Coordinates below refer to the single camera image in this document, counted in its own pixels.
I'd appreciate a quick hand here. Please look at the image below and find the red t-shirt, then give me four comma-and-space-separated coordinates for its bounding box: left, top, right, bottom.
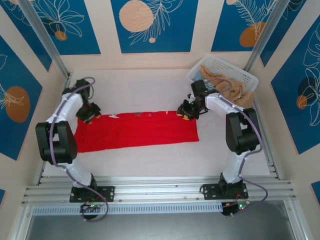
74, 110, 200, 154

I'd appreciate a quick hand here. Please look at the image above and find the light blue t-shirt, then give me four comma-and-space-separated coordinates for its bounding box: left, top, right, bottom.
192, 70, 216, 91

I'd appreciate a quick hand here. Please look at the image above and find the tan t-shirt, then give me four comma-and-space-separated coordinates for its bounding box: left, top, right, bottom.
199, 65, 255, 110

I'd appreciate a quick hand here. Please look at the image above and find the white plastic laundry basket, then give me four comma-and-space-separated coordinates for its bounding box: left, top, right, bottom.
186, 55, 260, 93

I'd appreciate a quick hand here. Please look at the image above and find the grey metal panel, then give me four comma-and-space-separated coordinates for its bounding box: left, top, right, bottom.
23, 201, 298, 240

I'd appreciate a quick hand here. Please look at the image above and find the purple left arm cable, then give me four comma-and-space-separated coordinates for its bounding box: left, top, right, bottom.
48, 76, 110, 223

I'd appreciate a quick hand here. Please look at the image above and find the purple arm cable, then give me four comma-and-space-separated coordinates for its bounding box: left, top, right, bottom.
204, 77, 270, 218
48, 76, 110, 223

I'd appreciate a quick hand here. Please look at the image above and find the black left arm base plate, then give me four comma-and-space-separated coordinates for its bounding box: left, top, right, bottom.
69, 185, 116, 203

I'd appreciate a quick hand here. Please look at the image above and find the aluminium mounting rail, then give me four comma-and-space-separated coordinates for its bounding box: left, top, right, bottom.
21, 174, 293, 206

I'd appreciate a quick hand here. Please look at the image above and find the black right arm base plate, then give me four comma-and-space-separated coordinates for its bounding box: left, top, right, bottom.
201, 183, 250, 201

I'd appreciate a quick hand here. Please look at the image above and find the aluminium frame post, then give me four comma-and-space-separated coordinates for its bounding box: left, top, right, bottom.
17, 0, 72, 81
243, 0, 285, 73

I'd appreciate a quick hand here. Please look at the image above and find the white slotted cable duct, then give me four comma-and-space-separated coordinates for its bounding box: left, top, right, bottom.
32, 202, 223, 215

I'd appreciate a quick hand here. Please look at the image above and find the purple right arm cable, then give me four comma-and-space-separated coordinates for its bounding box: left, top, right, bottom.
204, 77, 270, 218

